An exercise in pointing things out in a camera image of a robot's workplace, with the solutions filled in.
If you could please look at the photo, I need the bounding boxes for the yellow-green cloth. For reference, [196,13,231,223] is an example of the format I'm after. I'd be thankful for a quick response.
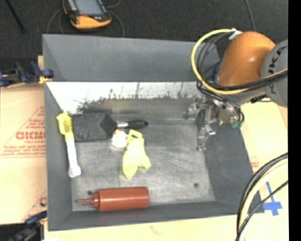
[121,129,152,180]

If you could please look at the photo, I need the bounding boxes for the black cylinder on white bracket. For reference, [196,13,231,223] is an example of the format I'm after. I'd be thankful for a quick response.
[249,95,272,103]

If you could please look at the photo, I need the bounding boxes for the red-brown squeeze bottle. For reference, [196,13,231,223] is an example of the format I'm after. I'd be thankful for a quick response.
[76,186,151,212]

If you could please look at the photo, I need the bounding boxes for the black spatula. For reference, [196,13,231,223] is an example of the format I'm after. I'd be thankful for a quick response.
[71,113,149,143]

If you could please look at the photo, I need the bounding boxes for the grey metal bin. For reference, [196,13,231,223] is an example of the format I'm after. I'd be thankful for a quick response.
[42,34,263,231]

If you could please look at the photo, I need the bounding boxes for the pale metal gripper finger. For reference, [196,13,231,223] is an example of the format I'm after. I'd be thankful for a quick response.
[196,127,206,152]
[204,125,217,142]

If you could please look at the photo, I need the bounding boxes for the yellow and white dish brush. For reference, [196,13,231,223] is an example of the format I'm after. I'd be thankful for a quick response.
[56,112,82,179]

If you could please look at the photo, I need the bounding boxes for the white toy duck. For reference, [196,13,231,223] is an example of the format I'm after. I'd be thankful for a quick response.
[111,129,128,149]

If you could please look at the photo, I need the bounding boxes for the brown cardboard board red print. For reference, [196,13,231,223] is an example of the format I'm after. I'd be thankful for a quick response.
[0,83,49,226]

